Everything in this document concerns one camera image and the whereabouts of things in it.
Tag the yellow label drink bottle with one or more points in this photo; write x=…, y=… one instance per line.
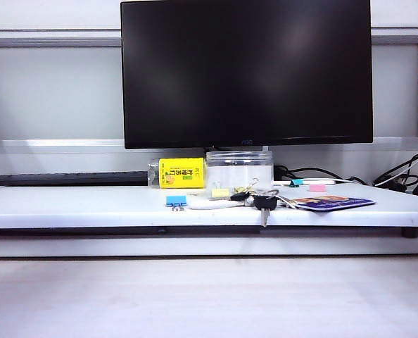
x=182, y=172

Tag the clear plastic jar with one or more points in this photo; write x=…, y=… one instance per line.
x=237, y=169

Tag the blue binder clip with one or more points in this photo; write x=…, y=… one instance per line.
x=176, y=200

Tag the silver key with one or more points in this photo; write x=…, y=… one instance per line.
x=285, y=202

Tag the teal binder clip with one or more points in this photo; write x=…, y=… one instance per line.
x=296, y=182

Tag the black AOC monitor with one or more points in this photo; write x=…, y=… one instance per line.
x=230, y=70

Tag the pink binder clip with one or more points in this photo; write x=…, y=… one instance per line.
x=317, y=187

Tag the white desk riser board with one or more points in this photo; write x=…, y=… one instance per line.
x=89, y=204

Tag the purple orange card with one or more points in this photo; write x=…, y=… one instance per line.
x=335, y=203

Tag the black keyboard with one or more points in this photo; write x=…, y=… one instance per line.
x=64, y=177

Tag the black riser foot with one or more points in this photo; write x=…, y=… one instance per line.
x=409, y=232

